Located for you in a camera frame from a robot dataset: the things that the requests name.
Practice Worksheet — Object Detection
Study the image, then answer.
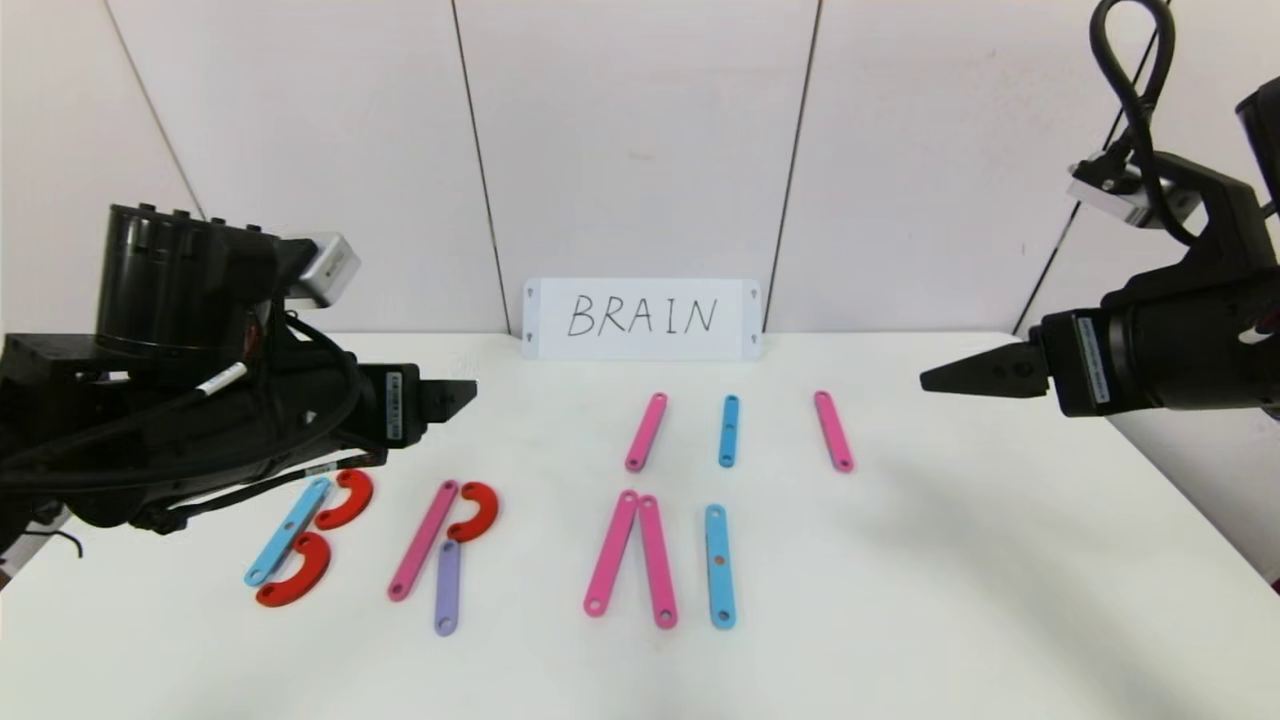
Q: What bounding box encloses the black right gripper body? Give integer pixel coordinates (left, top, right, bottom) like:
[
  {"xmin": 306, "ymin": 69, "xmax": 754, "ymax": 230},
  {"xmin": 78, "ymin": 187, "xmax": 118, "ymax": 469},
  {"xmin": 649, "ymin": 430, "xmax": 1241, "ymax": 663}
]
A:
[{"xmin": 1029, "ymin": 268, "xmax": 1280, "ymax": 418}]

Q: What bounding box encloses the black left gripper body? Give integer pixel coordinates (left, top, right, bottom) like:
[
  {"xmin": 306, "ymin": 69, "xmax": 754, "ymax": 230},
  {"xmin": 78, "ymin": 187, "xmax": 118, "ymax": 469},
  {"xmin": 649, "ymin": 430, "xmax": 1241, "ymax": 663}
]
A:
[{"xmin": 336, "ymin": 363, "xmax": 428, "ymax": 449}]

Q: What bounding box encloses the small red arc piece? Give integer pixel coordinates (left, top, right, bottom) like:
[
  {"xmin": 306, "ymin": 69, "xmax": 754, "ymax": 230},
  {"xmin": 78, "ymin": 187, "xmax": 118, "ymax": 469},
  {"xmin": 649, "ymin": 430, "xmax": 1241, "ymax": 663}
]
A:
[{"xmin": 445, "ymin": 481, "xmax": 500, "ymax": 545}]

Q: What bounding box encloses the long pink bar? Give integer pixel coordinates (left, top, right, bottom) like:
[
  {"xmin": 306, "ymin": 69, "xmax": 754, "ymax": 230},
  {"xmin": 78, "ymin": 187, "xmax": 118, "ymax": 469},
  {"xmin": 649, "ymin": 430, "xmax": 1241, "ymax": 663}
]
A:
[
  {"xmin": 583, "ymin": 489, "xmax": 641, "ymax": 618},
  {"xmin": 638, "ymin": 494, "xmax": 679, "ymax": 631},
  {"xmin": 387, "ymin": 480, "xmax": 461, "ymax": 603}
]

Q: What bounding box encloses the short purple bar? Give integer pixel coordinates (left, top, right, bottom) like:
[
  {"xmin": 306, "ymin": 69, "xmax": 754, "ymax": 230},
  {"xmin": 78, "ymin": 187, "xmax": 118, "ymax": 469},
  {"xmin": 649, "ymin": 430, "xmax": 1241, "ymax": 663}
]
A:
[{"xmin": 434, "ymin": 539, "xmax": 462, "ymax": 637}]

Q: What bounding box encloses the pink bar with blue underside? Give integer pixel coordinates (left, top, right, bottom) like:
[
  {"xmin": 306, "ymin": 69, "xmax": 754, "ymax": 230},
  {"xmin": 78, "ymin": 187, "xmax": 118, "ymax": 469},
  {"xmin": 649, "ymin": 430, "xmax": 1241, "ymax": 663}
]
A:
[{"xmin": 625, "ymin": 392, "xmax": 669, "ymax": 474}]

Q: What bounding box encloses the white BRAIN sign card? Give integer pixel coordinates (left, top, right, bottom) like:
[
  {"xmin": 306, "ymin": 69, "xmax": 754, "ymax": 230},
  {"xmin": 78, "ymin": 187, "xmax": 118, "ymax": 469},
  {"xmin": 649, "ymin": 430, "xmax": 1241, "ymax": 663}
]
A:
[{"xmin": 522, "ymin": 279, "xmax": 763, "ymax": 361}]

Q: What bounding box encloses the medium red arc piece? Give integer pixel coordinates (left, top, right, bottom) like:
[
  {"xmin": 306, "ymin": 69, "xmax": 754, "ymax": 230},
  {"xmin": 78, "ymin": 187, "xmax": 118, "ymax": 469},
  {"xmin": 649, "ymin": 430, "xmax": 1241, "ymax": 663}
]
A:
[{"xmin": 313, "ymin": 468, "xmax": 375, "ymax": 531}]

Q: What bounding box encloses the long blue bar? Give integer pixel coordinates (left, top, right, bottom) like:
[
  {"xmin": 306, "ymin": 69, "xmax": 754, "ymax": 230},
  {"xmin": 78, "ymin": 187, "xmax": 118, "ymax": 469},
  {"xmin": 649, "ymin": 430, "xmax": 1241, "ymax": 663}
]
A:
[
  {"xmin": 244, "ymin": 476, "xmax": 332, "ymax": 588},
  {"xmin": 704, "ymin": 503, "xmax": 737, "ymax": 631}
]

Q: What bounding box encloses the large red arc piece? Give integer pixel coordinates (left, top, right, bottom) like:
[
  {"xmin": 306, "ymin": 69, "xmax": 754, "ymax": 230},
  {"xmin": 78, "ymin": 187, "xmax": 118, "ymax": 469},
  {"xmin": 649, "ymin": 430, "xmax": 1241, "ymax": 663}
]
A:
[{"xmin": 255, "ymin": 531, "xmax": 332, "ymax": 609}]

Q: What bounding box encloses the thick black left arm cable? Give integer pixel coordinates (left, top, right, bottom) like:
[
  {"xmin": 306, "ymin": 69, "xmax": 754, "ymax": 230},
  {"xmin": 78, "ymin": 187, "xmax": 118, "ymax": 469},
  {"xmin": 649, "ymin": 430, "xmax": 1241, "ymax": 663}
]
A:
[{"xmin": 0, "ymin": 312, "xmax": 363, "ymax": 491}]

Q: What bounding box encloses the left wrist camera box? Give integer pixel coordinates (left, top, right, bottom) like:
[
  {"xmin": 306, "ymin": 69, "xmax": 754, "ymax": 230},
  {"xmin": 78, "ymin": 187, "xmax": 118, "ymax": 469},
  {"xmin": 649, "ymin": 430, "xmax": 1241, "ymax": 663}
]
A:
[{"xmin": 283, "ymin": 232, "xmax": 362, "ymax": 310}]

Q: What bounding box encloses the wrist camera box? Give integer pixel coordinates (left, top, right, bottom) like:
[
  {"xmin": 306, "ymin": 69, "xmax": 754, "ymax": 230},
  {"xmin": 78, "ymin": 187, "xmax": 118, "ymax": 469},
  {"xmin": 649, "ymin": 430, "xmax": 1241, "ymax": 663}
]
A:
[
  {"xmin": 1066, "ymin": 160, "xmax": 1203, "ymax": 231},
  {"xmin": 283, "ymin": 232, "xmax": 362, "ymax": 310}
]

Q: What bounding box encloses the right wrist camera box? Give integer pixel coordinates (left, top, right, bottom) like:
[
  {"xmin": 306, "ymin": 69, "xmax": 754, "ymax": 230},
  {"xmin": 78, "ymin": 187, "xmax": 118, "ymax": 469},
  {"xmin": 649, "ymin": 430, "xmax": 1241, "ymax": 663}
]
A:
[{"xmin": 1066, "ymin": 160, "xmax": 1203, "ymax": 231}]

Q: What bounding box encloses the looped black camera cable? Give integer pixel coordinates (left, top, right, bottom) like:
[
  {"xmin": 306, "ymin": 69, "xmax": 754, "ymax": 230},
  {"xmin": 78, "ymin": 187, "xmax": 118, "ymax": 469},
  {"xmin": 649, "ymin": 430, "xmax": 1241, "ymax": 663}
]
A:
[{"xmin": 1088, "ymin": 0, "xmax": 1201, "ymax": 247}]

